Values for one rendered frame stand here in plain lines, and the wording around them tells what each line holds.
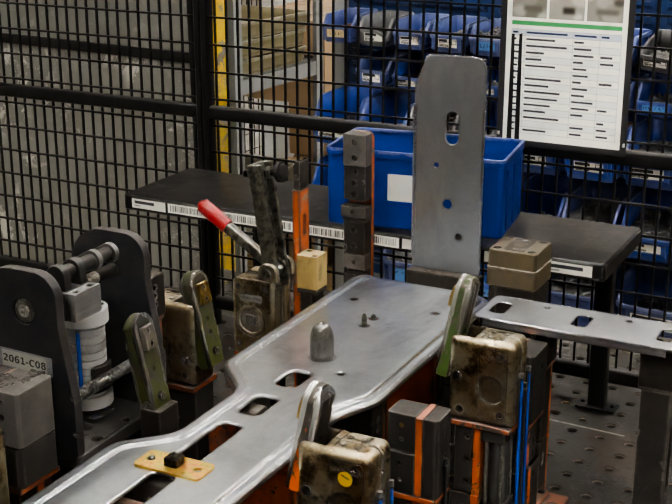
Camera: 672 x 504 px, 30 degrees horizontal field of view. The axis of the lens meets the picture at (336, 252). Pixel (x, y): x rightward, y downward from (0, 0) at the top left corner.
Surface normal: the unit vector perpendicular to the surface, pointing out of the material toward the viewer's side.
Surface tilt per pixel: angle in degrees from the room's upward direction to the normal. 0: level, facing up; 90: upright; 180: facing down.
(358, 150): 90
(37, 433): 90
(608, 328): 0
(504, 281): 89
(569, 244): 0
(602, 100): 90
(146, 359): 78
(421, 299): 0
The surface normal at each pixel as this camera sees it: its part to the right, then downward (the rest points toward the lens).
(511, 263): -0.46, 0.25
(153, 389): 0.87, -0.06
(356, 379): 0.00, -0.95
